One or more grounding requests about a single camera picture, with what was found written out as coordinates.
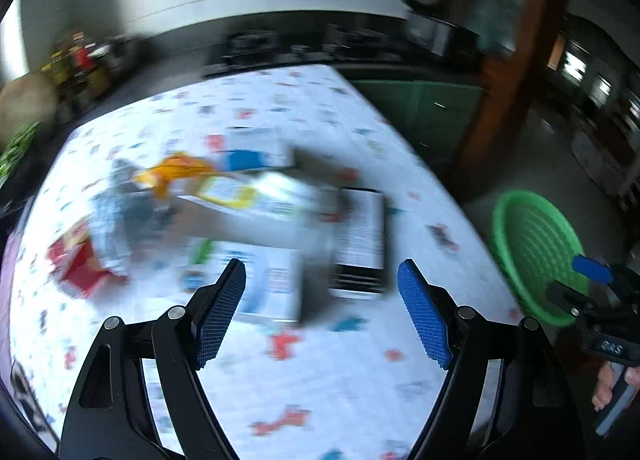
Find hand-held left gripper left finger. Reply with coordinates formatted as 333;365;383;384
59;258;247;460

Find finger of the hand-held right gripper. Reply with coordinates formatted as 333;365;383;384
572;254;616;287
545;281;589;321

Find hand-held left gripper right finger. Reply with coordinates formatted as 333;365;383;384
397;258;586;460

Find green plastic basket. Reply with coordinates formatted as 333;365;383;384
491;190;592;327

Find clear plastic bottle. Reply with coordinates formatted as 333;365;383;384
172;170;346;261

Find yellow snack packet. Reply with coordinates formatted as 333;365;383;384
132;152;221;201

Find person's right hand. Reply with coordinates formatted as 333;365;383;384
591;362;640;412

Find white box with blue print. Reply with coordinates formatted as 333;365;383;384
182;242;306;325

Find black and white box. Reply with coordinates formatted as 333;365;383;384
327;187;388;301

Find printed white tablecloth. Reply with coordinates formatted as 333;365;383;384
0;64;526;460

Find grey and white checked packet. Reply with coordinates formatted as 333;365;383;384
90;160;176;275

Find red packet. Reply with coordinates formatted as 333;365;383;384
47;222;128;298

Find white and blue box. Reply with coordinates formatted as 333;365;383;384
220;127;298;173

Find green cabinet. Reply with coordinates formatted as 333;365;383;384
350;80;486;165

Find green plants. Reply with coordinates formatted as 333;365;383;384
0;122;42;187

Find black machine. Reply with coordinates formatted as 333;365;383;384
220;30;281;68
320;24;406;65

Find brown sack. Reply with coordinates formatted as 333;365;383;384
0;74;57;141

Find brown wooden post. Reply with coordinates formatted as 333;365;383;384
450;0;571;201

